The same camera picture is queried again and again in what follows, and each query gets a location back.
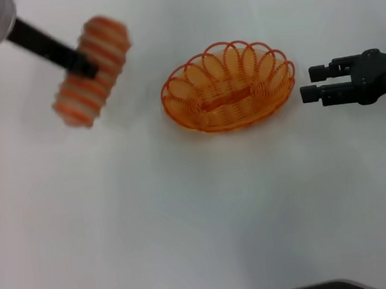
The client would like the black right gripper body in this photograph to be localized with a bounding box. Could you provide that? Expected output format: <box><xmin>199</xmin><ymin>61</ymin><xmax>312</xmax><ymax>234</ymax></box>
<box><xmin>348</xmin><ymin>47</ymin><xmax>386</xmax><ymax>107</ymax></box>

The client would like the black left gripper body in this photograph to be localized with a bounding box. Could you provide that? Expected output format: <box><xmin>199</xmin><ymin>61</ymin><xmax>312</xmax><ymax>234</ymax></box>
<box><xmin>5</xmin><ymin>11</ymin><xmax>83</xmax><ymax>81</ymax></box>

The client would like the orange white striped bread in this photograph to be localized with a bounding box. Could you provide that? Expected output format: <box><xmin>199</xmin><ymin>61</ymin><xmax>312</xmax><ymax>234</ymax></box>
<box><xmin>43</xmin><ymin>12</ymin><xmax>141</xmax><ymax>132</ymax></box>

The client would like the orange woven plastic basket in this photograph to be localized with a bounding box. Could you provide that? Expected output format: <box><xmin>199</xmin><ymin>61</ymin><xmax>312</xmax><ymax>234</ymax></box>
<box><xmin>155</xmin><ymin>34</ymin><xmax>302</xmax><ymax>139</ymax></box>

